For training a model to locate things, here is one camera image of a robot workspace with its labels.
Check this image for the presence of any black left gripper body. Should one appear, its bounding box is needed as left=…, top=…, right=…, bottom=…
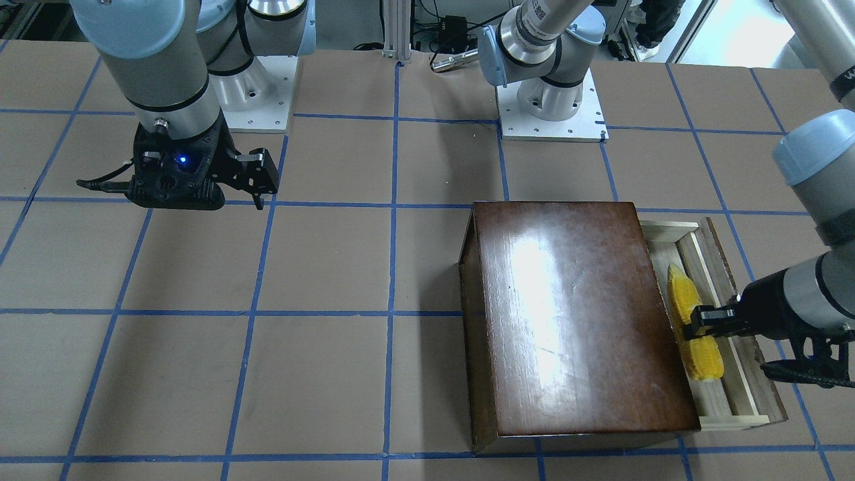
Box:
left=735, top=271, right=812, bottom=340

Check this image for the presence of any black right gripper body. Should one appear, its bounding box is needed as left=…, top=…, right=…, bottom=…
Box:
left=134, top=114, right=239, bottom=188

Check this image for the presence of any yellow corn cob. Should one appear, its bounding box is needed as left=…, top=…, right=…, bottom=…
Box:
left=667, top=263, right=725, bottom=382

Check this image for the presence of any light wood drawer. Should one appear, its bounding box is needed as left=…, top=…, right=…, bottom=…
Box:
left=641, top=217, right=789, bottom=432

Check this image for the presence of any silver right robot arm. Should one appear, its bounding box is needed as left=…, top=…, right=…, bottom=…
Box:
left=70, top=1, right=317, bottom=211

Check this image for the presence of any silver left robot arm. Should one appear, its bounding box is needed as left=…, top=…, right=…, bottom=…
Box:
left=476, top=1, right=853, bottom=340

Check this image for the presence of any dark brown wooden cabinet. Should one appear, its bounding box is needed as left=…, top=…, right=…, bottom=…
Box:
left=458, top=201, right=701, bottom=454

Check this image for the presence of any silver cylindrical tool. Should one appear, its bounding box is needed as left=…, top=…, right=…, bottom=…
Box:
left=430, top=49, right=479, bottom=73

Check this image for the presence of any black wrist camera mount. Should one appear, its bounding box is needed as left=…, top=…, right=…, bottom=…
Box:
left=75, top=150, right=226, bottom=211

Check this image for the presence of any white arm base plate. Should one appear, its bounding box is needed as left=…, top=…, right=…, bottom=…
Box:
left=496, top=68, right=610, bottom=143
left=210, top=57, right=299, bottom=134

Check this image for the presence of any aluminium frame post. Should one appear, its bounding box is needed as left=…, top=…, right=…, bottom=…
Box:
left=381, top=0, right=413, bottom=67

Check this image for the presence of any black cable bundle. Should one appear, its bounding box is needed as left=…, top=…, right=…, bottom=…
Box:
left=354, top=0, right=522, bottom=54

